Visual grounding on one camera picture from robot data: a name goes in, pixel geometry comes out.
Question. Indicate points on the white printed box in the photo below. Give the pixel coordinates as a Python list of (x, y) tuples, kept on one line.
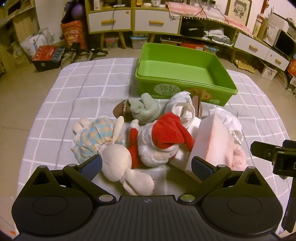
[(268, 71)]

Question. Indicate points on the pink-tinted white sponge block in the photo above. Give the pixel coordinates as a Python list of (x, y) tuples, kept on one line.
[(212, 139)]

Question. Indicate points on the wooden shelf unit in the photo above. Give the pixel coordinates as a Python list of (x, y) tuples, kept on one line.
[(23, 25)]

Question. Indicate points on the wooden drawer cabinet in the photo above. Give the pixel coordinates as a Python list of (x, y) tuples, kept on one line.
[(133, 4)]

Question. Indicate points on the white red-print bottle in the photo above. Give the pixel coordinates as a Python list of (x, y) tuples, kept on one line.
[(259, 25)]

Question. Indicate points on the framed cartoon picture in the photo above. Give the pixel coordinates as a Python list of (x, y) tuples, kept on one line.
[(239, 10)]

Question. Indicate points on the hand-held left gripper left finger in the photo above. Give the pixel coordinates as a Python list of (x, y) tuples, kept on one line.
[(93, 163)]

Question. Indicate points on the clear storage box blue lid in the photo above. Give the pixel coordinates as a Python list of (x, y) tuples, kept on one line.
[(212, 49), (140, 42)]

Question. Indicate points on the orange snack bucket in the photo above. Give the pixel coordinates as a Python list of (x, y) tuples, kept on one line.
[(74, 34)]

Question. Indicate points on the brown round puff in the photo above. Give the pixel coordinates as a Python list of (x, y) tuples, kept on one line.
[(196, 105), (120, 109)]

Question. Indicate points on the white plush red hat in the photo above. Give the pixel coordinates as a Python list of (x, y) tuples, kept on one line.
[(168, 129)]

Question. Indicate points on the pile of papers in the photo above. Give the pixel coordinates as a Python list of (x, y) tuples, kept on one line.
[(217, 34)]

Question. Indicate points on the white cloth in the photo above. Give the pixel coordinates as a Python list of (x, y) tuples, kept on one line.
[(182, 109), (227, 120)]

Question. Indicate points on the grey checked tablecloth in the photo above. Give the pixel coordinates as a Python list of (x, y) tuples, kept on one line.
[(81, 92)]

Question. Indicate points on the red flat box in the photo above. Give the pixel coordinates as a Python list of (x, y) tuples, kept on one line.
[(192, 46)]

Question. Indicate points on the grey-green plush toy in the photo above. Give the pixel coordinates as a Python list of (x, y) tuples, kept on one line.
[(143, 109)]

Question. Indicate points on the purple ball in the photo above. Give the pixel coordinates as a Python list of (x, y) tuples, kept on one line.
[(78, 11)]

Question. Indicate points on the white microwave oven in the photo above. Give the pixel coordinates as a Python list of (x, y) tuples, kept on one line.
[(284, 42)]

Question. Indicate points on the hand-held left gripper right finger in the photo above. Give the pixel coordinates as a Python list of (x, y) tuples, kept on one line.
[(202, 168)]

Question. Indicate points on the black case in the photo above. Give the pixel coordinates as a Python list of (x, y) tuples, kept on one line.
[(192, 27)]

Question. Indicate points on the green plastic bin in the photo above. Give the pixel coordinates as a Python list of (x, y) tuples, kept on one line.
[(175, 69)]

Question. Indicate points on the red printed box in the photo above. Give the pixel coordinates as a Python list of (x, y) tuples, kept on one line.
[(46, 54)]

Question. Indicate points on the pink fluffy plush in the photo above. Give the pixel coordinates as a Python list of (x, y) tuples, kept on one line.
[(238, 155)]

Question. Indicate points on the plain white sponge block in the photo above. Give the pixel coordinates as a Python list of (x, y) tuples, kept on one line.
[(181, 161)]

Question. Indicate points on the yellow egg carton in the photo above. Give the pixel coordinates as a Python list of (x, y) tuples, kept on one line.
[(245, 66)]

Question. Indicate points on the pink tasselled runner cloth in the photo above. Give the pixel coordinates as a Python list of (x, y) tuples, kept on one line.
[(185, 9)]

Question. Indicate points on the wooden curved console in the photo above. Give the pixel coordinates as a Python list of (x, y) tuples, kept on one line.
[(233, 29)]

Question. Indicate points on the cream bunny plush blue dress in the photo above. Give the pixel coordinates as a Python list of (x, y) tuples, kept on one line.
[(115, 162)]

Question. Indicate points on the white plastic bag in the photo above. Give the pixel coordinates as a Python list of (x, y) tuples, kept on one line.
[(34, 42)]

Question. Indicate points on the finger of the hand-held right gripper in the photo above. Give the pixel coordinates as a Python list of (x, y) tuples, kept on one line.
[(261, 149)]

